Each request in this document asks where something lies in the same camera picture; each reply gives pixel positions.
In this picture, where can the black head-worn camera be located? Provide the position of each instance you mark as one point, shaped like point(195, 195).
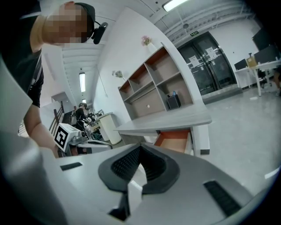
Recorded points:
point(98, 33)

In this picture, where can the black computer monitor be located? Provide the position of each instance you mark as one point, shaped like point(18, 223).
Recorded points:
point(240, 64)
point(266, 55)

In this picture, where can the white drawer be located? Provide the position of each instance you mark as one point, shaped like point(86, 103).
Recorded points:
point(175, 142)

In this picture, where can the person's black t-shirt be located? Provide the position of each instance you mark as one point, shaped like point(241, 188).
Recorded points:
point(22, 66)

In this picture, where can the long ceiling lamp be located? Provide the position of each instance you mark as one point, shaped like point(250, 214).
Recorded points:
point(82, 82)
point(175, 5)

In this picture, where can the black pen holder box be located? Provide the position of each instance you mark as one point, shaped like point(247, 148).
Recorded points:
point(174, 102)

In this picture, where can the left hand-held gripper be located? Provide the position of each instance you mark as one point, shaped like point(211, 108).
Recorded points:
point(65, 131)

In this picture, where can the pink flowers in white vase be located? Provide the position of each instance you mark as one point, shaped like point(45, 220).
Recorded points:
point(147, 42)

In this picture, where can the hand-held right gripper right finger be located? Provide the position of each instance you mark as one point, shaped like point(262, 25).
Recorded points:
point(193, 173)

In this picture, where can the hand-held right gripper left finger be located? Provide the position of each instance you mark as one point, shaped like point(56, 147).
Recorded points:
point(87, 189)

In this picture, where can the small cardboard box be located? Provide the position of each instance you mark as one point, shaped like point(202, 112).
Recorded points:
point(251, 62)

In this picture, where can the dark wooden stair railing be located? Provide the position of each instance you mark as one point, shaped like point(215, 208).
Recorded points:
point(58, 118)

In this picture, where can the white long office desk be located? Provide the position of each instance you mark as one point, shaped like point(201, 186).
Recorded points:
point(252, 70)

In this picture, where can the person's head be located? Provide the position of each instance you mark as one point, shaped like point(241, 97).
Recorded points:
point(65, 24)

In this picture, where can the person's left forearm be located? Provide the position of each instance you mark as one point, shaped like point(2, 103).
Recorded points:
point(37, 129)

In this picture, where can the green exit sign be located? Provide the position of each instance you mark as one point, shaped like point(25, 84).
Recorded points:
point(194, 33)

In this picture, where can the black glass double door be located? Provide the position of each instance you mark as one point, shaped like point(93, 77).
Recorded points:
point(206, 72)

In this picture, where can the pale flower sprig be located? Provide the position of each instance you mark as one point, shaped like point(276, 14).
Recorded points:
point(118, 74)

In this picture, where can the white paper door notice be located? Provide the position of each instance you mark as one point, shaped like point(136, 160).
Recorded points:
point(194, 60)
point(211, 53)

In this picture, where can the grey wooden desk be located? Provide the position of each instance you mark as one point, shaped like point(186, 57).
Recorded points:
point(175, 116)

